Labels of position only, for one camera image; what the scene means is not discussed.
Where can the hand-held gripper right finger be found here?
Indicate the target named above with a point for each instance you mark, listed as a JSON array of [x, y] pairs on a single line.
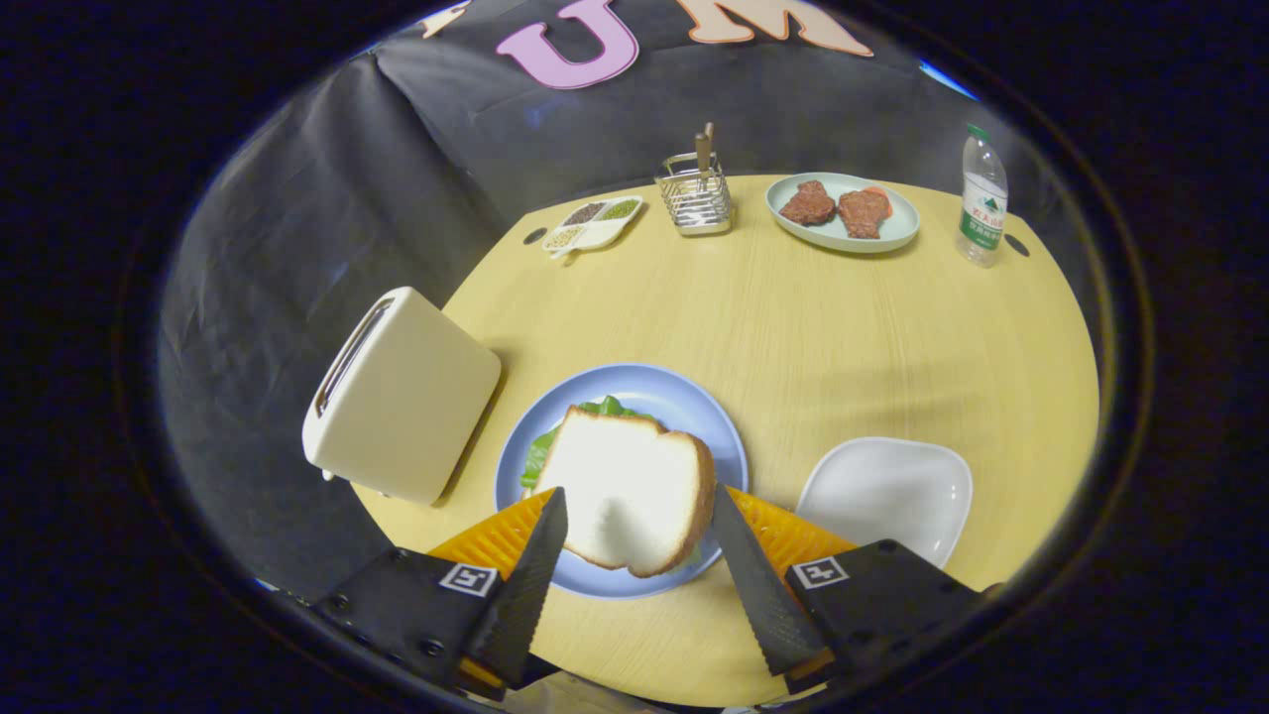
[[763, 595]]

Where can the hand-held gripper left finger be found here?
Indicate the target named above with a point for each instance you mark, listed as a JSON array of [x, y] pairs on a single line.
[[525, 595]]

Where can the green lettuce leaf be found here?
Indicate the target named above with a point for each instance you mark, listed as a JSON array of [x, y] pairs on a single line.
[[540, 456]]

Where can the plain white bread slice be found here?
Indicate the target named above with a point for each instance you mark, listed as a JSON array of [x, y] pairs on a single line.
[[625, 486]]

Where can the white plate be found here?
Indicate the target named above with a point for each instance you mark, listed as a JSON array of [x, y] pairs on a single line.
[[882, 496]]

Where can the blue plate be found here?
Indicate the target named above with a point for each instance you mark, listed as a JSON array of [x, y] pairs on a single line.
[[654, 392]]

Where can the white toaster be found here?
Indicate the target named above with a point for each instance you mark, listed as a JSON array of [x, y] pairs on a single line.
[[406, 397]]

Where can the white divided seasoning tray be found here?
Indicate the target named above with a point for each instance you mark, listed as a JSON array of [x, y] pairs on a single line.
[[590, 230]]

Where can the brown meat patty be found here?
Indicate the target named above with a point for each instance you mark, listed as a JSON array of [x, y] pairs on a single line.
[[808, 205], [865, 213]]

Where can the pale green plate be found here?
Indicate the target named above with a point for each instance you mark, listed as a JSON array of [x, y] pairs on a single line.
[[902, 228]]

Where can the clear water bottle green label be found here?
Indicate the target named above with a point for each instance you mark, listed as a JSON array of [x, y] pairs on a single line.
[[982, 213]]

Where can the black backdrop cloth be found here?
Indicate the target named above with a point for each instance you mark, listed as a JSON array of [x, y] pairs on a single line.
[[297, 198]]

